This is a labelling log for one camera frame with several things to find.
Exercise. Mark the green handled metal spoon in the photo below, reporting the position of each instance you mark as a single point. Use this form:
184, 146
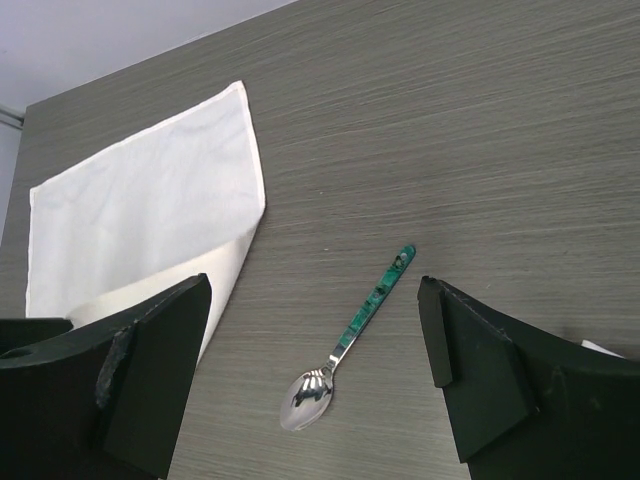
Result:
310, 394

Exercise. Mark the white folded cloth with logo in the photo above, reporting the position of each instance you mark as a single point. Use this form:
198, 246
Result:
595, 347

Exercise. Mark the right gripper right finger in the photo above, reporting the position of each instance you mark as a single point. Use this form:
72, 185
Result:
523, 403

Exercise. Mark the white cloth napkin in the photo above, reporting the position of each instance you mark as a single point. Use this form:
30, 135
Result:
180, 198

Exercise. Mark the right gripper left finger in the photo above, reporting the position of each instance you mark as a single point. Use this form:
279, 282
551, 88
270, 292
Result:
105, 400

